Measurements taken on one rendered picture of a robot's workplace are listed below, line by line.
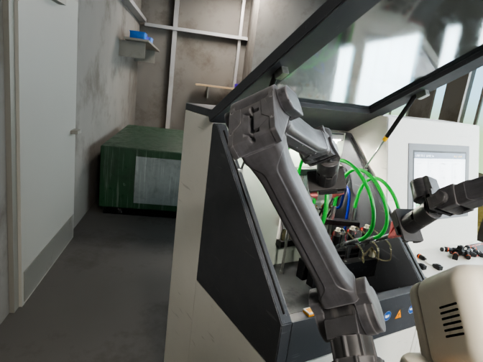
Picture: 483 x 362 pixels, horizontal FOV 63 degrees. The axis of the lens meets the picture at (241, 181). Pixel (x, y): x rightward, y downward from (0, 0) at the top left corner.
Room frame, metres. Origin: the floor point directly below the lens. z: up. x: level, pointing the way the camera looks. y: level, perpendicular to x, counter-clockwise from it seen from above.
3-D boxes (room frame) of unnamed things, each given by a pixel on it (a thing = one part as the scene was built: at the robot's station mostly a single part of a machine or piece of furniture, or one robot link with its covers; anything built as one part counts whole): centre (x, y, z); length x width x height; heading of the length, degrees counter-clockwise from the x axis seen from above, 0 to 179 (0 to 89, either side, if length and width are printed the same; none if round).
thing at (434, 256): (1.65, -1.00, 0.96); 0.70 x 0.22 x 0.03; 122
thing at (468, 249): (1.67, -1.03, 1.01); 0.23 x 0.11 x 0.06; 122
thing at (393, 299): (1.20, -0.45, 0.87); 0.62 x 0.04 x 0.16; 122
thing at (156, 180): (5.28, 0.82, 0.40); 2.00 x 1.85 x 0.79; 9
